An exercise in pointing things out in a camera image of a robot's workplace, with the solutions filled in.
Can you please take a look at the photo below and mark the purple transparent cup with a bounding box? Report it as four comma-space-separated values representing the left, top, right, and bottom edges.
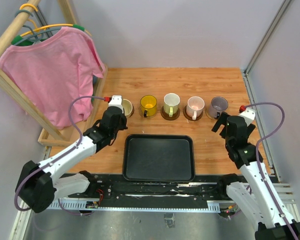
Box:
208, 96, 229, 119

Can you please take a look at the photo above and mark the cream ceramic mug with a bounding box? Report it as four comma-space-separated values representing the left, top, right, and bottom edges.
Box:
122, 99, 132, 116

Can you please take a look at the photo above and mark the pink ceramic mug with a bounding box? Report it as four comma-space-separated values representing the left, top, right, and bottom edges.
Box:
185, 96, 205, 121

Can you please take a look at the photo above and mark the yellow transparent cup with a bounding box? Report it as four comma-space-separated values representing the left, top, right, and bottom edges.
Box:
140, 95, 158, 109

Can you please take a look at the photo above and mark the white ceramic mug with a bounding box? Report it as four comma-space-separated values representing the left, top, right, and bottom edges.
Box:
163, 93, 180, 118

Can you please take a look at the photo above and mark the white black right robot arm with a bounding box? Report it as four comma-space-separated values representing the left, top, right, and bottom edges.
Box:
212, 108, 300, 240

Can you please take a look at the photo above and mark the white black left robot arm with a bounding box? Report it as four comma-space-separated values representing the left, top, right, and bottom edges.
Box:
15, 105, 127, 213

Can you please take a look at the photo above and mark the woven rattan coaster right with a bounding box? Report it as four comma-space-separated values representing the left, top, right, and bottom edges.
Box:
205, 110, 219, 120

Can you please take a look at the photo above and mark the woven rattan coaster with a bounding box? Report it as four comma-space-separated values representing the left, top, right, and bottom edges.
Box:
205, 110, 219, 120
138, 106, 157, 119

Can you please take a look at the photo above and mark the brown wooden coaster left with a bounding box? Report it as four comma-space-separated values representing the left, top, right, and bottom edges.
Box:
126, 103, 135, 118

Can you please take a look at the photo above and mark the brown wooden coaster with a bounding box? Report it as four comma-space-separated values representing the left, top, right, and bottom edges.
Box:
160, 106, 180, 121
183, 105, 204, 121
126, 103, 135, 118

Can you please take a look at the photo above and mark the woven rattan coaster left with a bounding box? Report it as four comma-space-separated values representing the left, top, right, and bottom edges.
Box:
138, 106, 157, 119

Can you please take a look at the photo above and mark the brown wooden coaster right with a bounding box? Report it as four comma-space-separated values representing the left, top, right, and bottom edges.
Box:
183, 105, 204, 121

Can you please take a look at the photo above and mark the brown wooden coaster middle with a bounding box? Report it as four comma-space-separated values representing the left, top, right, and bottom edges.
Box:
160, 106, 180, 121

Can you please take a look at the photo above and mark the black plastic tray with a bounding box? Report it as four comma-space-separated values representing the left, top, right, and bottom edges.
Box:
122, 134, 196, 183

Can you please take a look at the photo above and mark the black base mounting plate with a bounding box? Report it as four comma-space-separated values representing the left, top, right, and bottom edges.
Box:
38, 173, 248, 208

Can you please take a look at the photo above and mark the wooden clothes rack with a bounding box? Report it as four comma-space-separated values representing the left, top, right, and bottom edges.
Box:
0, 0, 109, 150

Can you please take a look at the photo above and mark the pink t-shirt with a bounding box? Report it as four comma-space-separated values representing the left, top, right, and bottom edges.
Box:
0, 26, 105, 129

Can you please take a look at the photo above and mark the grey clothes hanger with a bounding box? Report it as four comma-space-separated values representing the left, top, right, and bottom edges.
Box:
11, 5, 61, 47

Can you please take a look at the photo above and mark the yellow clothes hanger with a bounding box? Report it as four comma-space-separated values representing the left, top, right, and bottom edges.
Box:
20, 0, 92, 37

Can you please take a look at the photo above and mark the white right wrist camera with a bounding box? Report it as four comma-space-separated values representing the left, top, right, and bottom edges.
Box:
239, 105, 256, 126

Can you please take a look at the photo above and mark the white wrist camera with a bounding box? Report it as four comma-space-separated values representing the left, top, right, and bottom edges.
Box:
239, 105, 256, 126
104, 95, 124, 113

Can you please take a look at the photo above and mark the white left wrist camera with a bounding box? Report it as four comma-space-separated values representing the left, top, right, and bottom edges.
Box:
104, 95, 124, 113

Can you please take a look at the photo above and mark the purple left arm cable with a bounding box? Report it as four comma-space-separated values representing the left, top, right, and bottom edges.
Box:
14, 95, 110, 217

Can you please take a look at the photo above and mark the aluminium frame rail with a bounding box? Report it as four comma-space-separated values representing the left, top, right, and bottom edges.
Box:
22, 182, 297, 213

